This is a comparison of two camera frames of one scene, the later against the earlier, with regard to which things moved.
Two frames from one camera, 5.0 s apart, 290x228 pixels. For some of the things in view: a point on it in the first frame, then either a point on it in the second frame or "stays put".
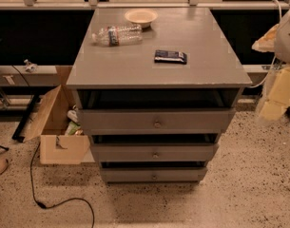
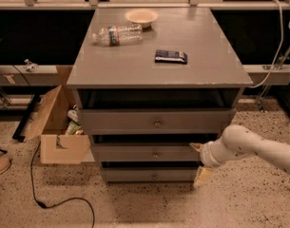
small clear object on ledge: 30,66 stays put
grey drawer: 153,152 stays put
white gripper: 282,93 -> 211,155
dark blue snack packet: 169,57 stays put
